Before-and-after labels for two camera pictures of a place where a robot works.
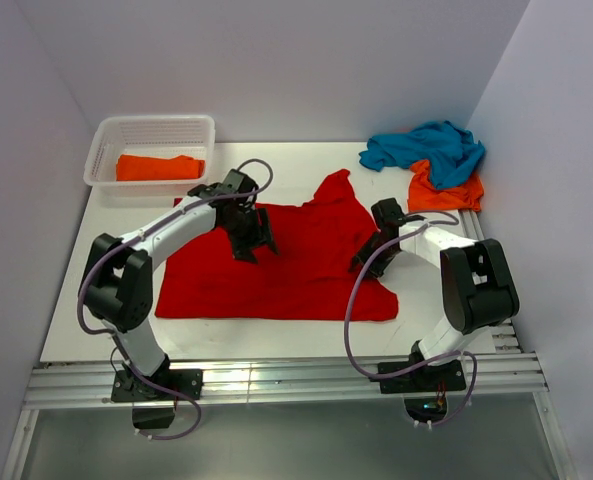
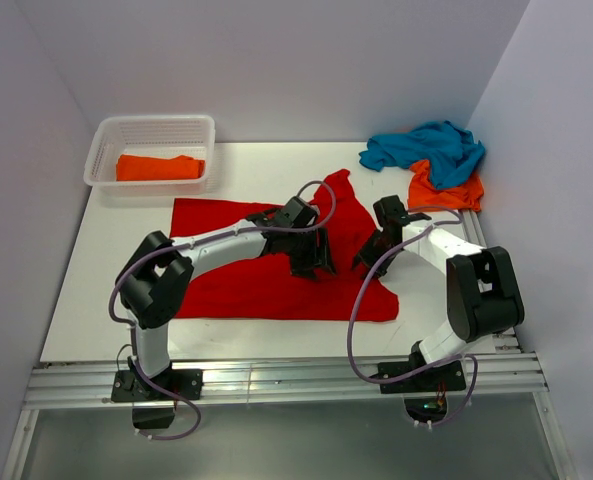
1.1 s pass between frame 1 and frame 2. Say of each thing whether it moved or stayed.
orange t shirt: stayed
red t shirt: stayed
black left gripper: moved
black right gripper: stayed
